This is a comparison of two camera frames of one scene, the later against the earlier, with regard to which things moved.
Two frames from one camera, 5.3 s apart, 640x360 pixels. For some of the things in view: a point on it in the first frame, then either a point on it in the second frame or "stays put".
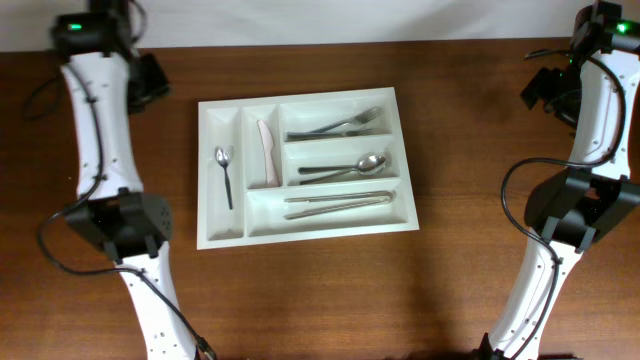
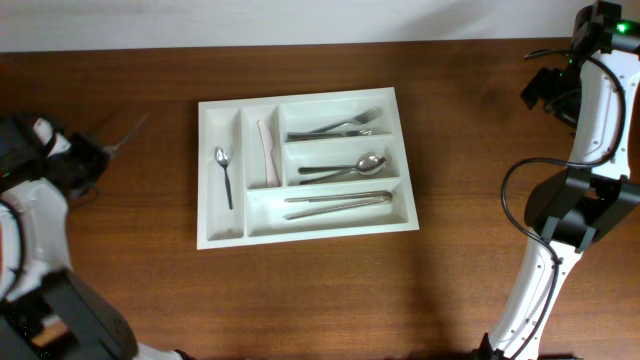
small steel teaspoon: [224, 155] stays put
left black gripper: [151, 80] → [93, 157]
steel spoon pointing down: [349, 173] stays put
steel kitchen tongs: [388, 197] stays put
